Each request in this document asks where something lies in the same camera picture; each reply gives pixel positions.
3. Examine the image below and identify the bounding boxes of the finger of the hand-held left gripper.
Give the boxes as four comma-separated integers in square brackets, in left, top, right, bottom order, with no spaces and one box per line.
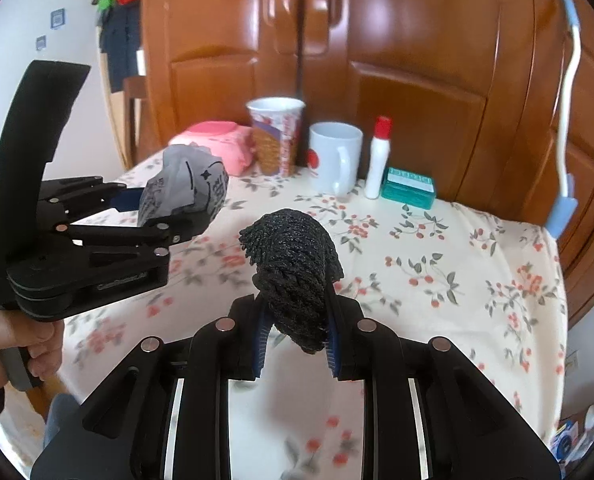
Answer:
[39,176,146,221]
[57,206,213,262]

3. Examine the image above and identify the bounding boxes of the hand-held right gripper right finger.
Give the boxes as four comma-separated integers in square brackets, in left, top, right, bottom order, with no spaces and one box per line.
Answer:
[324,292,562,480]

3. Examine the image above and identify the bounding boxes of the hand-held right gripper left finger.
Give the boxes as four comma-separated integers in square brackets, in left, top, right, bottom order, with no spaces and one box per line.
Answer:
[29,295,270,480]

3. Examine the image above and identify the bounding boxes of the printed plastic bag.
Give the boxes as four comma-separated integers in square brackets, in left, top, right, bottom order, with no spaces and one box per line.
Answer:
[138,144,230,228]

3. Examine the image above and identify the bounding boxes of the black foam net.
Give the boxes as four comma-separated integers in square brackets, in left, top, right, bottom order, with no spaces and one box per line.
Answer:
[238,208,345,356]

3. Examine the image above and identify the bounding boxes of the person's left hand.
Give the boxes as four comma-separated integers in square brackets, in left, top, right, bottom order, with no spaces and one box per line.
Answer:
[0,306,64,389]

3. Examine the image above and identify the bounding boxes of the pink wet wipes pack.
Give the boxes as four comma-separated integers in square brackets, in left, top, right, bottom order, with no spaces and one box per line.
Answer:
[169,121,256,177]

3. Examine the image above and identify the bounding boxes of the patterned paper cup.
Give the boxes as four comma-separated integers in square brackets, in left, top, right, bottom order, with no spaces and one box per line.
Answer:
[246,96,306,178]

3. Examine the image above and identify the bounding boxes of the floral tablecloth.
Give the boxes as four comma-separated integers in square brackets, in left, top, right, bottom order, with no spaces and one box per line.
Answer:
[7,152,570,480]

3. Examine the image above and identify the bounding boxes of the dark hanging clothes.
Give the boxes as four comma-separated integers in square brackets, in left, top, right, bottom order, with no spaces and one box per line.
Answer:
[98,2,145,95]

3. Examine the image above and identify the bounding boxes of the person's leg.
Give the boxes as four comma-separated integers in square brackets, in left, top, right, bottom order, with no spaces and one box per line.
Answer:
[44,392,85,456]

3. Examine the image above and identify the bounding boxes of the white mug with red print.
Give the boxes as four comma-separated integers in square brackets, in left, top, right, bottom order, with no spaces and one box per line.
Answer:
[307,121,364,197]

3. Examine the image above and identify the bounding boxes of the teal box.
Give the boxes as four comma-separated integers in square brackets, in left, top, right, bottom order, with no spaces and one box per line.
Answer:
[381,166,438,209]

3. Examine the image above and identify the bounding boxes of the white bottle with red cap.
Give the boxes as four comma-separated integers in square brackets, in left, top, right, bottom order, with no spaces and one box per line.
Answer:
[365,116,392,200]

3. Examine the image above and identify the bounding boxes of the blue white package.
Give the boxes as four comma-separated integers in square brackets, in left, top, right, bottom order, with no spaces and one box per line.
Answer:
[551,420,580,464]

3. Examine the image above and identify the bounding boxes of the wooden wardrobe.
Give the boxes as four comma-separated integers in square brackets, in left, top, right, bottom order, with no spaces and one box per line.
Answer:
[139,0,594,281]

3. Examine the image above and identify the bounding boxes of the white blue flexible clip lamp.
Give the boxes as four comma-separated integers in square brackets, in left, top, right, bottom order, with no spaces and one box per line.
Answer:
[497,0,582,240]

